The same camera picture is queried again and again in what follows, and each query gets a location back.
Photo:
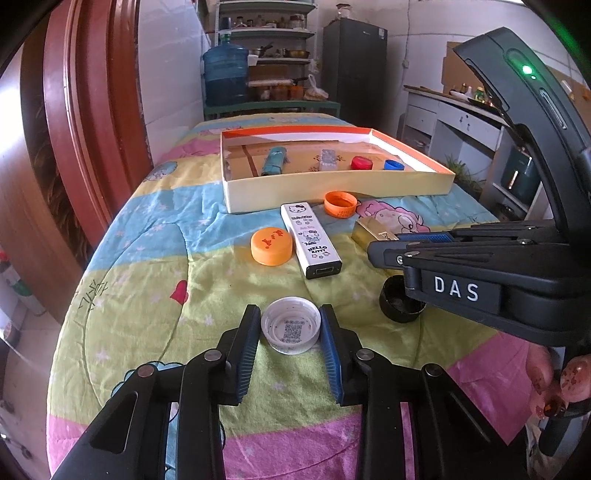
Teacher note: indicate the glass jar on refrigerator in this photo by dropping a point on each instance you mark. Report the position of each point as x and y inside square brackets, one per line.
[344, 10]

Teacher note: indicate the green table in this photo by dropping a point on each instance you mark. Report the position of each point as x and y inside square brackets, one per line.
[277, 107]

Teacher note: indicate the orange ribbed bottle cap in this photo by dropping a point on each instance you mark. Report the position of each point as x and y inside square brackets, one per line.
[339, 208]

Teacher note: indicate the metal shelf rack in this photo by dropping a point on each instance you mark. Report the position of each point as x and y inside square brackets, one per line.
[277, 33]

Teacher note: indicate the row of metal pots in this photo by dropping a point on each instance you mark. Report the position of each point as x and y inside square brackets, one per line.
[281, 52]

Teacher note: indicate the brown planter with plant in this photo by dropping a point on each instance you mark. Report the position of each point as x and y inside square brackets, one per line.
[459, 170]

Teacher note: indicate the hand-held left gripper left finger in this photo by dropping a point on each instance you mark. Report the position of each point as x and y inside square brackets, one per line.
[244, 355]

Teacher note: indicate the white kitchen counter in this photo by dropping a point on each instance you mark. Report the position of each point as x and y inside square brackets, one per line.
[443, 120]

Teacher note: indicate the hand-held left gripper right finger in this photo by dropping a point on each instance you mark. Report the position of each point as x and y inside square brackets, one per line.
[332, 355]

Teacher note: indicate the green bottle with red cap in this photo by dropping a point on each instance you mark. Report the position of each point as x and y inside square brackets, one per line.
[16, 286]

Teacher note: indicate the blue bottle cap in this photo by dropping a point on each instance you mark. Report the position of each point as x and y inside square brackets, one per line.
[394, 165]

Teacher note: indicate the cardboard wall sheets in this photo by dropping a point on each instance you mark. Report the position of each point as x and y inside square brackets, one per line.
[455, 64]

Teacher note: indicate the white cartoon-print lighter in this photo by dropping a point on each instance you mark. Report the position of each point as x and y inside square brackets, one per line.
[311, 240]

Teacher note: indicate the orange printed-top bottle cap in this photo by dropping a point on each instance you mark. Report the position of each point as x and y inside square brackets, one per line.
[272, 244]

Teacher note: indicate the black bottle cap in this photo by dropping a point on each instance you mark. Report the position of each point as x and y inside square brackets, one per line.
[397, 307]

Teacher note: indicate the blue water jug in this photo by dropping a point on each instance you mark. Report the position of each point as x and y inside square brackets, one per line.
[226, 78]

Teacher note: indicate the red bottle cap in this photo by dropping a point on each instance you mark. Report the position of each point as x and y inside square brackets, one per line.
[361, 163]

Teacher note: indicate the dark refrigerator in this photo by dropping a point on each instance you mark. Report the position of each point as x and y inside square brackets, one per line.
[355, 74]

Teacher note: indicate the white bottle cap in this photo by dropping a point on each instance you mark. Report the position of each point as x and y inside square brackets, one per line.
[291, 327]

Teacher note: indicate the metal cooking pot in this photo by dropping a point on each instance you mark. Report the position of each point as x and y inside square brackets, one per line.
[510, 210]

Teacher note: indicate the clear plastic packet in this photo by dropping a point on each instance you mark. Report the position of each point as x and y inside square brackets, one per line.
[328, 159]

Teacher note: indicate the dark planter with plant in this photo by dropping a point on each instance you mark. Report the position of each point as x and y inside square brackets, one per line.
[475, 189]

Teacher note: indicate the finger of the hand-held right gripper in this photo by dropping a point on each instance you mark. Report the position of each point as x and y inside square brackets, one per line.
[425, 237]
[438, 258]

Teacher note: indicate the row of preserve jars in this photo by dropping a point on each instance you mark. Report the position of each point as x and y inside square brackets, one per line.
[277, 92]

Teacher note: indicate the cartoon sheep printed blanket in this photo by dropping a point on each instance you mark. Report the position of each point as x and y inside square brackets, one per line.
[184, 258]

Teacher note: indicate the water jug pump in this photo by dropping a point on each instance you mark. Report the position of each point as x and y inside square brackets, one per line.
[225, 32]

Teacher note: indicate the teal lighter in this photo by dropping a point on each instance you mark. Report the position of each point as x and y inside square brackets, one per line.
[273, 161]

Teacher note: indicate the row of small glass jars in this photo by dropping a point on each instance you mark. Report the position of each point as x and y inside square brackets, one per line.
[268, 21]

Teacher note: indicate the plastic bag of food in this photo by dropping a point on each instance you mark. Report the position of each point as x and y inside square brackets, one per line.
[316, 94]

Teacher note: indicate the row of condiment bottles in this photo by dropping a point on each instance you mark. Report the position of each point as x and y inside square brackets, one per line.
[480, 94]

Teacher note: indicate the teal kitchen appliance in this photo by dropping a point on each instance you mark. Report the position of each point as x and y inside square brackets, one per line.
[517, 175]

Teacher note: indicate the red-brown wooden door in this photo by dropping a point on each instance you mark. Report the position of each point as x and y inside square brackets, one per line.
[83, 115]

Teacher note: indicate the person's right hand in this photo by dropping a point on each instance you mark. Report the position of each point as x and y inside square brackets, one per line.
[540, 374]

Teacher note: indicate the shallow orange-rimmed cardboard box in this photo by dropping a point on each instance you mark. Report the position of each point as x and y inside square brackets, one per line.
[332, 194]

